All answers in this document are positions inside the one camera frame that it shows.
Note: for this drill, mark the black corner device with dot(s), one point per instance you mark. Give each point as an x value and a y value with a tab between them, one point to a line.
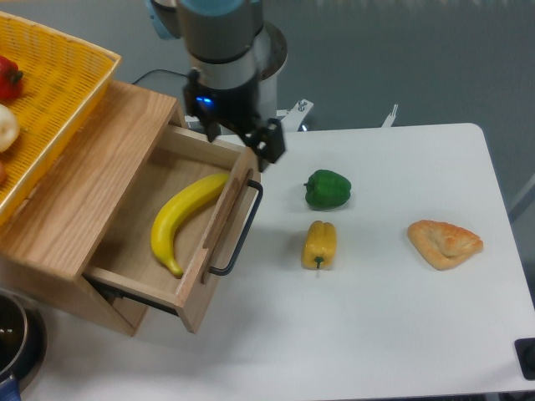
525	349

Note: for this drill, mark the yellow bell pepper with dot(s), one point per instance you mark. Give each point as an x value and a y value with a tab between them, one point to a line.
320	246

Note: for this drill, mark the wooden drawer cabinet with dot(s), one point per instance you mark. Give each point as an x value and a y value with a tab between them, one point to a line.
47	245

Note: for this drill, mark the dark metal pot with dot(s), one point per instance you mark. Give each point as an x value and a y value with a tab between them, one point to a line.
24	344

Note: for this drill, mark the open wooden top drawer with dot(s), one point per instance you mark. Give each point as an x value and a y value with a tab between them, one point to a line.
123	266

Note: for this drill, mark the green bell pepper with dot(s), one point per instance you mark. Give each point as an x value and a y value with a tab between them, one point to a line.
326	189

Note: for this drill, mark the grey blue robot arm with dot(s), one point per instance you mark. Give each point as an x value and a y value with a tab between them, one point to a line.
235	58

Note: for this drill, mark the yellow banana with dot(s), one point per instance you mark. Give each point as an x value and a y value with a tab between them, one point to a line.
176	211

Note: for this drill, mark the yellow woven basket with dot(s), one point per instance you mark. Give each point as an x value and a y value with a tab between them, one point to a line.
64	78

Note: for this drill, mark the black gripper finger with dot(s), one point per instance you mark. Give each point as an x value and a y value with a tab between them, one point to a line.
211	127
267	143

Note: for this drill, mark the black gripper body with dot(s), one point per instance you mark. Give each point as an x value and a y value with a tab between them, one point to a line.
234	109

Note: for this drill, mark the red bell pepper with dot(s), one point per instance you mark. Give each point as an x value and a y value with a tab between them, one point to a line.
11	85

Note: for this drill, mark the black drawer handle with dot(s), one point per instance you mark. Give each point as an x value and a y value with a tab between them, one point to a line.
222	272

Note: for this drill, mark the white onion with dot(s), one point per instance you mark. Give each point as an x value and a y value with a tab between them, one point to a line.
9	128

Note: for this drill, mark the golden pastry bread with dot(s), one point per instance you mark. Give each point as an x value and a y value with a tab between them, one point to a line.
443	245

